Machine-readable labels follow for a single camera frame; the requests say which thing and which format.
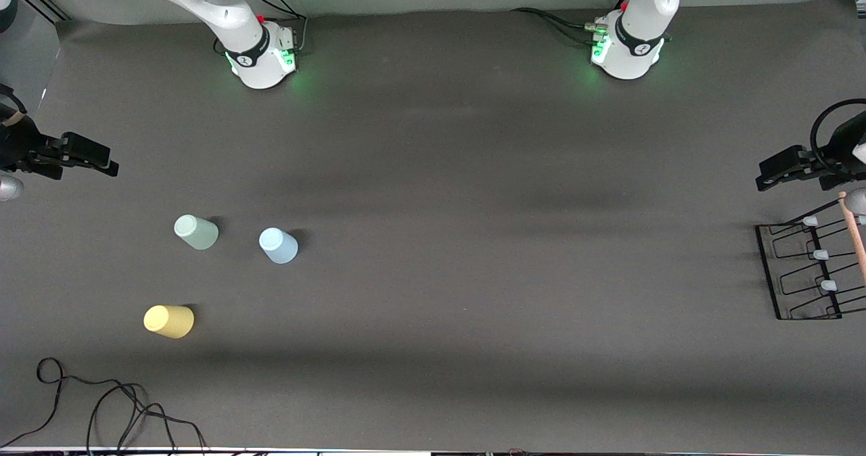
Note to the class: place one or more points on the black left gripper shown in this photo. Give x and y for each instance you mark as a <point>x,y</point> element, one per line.
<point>841,146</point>

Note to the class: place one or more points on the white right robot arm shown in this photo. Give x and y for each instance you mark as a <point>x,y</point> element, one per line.
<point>223,3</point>

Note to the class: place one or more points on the yellow plastic cup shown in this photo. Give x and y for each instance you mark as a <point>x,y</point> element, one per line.
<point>169,321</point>

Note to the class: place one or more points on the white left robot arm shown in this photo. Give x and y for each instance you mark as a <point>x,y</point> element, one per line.
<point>643,9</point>

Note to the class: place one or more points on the pale green plastic cup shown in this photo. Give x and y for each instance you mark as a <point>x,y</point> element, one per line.
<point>197,234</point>

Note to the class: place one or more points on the dark grey table mat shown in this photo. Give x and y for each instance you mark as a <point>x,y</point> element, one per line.
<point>473,172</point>

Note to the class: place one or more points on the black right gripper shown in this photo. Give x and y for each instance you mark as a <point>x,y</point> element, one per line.
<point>20,146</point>

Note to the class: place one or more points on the pale blue plastic cup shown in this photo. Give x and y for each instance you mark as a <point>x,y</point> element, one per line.
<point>279,246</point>

